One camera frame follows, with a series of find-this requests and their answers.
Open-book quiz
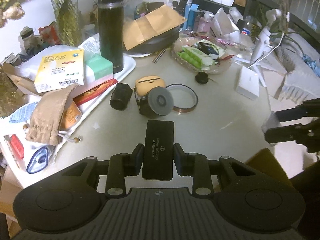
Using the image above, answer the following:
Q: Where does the black rectangular case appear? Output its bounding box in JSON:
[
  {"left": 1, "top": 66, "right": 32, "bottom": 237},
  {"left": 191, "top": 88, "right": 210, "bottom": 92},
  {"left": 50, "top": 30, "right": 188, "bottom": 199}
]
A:
[{"left": 142, "top": 120, "right": 174, "bottom": 180}]

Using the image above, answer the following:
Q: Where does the black grey round device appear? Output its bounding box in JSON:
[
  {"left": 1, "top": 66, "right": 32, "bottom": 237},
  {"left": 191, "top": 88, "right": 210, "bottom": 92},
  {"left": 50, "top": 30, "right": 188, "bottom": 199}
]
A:
[{"left": 138, "top": 87, "right": 174, "bottom": 119}]

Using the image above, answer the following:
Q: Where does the amber tape roll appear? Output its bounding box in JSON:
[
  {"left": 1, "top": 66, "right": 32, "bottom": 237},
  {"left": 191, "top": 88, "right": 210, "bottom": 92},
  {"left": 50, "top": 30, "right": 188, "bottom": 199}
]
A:
[{"left": 166, "top": 83, "right": 199, "bottom": 114}]

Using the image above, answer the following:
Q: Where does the white flat box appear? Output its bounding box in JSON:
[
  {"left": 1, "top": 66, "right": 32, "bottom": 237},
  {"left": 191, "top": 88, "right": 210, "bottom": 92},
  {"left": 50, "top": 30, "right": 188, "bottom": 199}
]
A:
[{"left": 235, "top": 66, "right": 259, "bottom": 100}]

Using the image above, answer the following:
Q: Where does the orange snack packet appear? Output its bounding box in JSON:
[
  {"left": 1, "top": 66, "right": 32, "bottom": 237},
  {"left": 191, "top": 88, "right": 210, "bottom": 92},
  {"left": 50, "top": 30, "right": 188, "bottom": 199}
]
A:
[{"left": 60, "top": 99, "right": 82, "bottom": 131}]

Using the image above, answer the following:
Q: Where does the black cylindrical adapter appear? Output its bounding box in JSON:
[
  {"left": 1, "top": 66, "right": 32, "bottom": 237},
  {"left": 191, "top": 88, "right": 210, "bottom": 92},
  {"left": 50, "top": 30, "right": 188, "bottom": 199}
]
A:
[{"left": 110, "top": 83, "right": 133, "bottom": 111}]

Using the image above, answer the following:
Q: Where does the red flat packet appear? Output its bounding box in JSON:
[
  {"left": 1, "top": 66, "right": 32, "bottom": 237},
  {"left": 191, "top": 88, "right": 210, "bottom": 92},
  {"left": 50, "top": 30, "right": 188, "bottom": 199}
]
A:
[{"left": 73, "top": 79, "right": 118, "bottom": 106}]

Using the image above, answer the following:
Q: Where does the yellow earbud case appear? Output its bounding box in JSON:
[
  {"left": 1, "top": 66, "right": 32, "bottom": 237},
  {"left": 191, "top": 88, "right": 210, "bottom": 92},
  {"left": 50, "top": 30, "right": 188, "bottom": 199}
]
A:
[{"left": 135, "top": 75, "right": 165, "bottom": 96}]

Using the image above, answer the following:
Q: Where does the black knob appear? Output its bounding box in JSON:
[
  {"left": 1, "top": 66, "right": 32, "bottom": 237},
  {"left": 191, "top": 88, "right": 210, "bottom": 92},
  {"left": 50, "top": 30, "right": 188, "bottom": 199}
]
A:
[{"left": 195, "top": 72, "right": 209, "bottom": 85}]

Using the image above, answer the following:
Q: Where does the white plastic tray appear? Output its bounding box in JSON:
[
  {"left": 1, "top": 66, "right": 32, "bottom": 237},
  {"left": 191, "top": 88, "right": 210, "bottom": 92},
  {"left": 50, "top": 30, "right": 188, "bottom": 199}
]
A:
[{"left": 1, "top": 35, "right": 136, "bottom": 187}]

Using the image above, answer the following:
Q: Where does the green tissue pack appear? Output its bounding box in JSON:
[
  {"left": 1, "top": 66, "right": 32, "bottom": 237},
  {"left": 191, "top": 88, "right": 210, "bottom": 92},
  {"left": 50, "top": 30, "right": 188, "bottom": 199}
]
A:
[{"left": 85, "top": 54, "right": 113, "bottom": 82}]

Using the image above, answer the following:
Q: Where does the white phone gimbal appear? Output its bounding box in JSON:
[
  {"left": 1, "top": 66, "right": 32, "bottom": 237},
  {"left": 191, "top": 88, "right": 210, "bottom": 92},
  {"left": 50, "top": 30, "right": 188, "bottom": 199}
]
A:
[{"left": 249, "top": 6, "right": 290, "bottom": 68}]

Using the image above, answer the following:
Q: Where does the red lighter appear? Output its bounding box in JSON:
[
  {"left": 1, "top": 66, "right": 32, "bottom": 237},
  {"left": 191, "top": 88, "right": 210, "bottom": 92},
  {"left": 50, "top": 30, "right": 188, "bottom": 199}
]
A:
[{"left": 9, "top": 134, "right": 24, "bottom": 160}]

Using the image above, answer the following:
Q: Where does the green wet wipe pack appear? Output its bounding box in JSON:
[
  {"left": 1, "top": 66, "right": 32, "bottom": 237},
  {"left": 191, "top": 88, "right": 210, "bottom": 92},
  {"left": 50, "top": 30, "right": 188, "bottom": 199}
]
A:
[{"left": 177, "top": 46, "right": 214, "bottom": 70}]

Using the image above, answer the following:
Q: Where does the glass snack dish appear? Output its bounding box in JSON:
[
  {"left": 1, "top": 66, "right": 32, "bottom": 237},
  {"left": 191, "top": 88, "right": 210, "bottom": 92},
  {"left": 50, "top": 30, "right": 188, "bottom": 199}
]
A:
[{"left": 171, "top": 37, "right": 236, "bottom": 75}]

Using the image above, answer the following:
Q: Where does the yellow white medicine box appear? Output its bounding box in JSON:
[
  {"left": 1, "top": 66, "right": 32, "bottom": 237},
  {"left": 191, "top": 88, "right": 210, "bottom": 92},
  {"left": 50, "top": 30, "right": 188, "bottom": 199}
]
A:
[{"left": 34, "top": 49, "right": 85, "bottom": 93}]

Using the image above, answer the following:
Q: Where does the white plastic bag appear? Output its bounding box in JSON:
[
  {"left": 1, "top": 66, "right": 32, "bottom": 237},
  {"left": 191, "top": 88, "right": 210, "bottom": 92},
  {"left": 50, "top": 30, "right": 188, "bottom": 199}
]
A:
[{"left": 211, "top": 8, "right": 241, "bottom": 43}]

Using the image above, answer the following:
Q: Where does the glass vase with stems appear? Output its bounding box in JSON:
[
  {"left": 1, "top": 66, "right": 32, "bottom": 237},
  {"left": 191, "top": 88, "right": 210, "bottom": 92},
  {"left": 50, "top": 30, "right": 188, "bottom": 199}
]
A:
[{"left": 1, "top": 64, "right": 28, "bottom": 118}]

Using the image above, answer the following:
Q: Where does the black zip case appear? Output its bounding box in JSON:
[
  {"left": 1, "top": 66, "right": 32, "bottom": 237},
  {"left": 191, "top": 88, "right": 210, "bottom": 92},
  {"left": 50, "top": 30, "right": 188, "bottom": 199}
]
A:
[{"left": 125, "top": 26, "right": 180, "bottom": 54}]

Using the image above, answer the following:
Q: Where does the brown paper envelope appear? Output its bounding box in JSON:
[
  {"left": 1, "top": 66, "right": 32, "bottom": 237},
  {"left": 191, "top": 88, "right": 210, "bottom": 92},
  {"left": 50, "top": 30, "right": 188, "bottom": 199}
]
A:
[{"left": 123, "top": 5, "right": 187, "bottom": 50}]

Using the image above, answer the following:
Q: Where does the black thermos bottle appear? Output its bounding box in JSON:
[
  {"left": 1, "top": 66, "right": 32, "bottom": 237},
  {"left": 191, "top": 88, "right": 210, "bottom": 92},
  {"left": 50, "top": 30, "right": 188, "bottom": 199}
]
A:
[{"left": 98, "top": 0, "right": 124, "bottom": 73}]

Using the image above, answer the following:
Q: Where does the beige drawstring pouch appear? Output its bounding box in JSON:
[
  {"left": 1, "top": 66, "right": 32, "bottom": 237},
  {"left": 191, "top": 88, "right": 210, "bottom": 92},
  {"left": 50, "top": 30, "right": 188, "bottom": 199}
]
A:
[{"left": 25, "top": 84, "right": 78, "bottom": 146}]

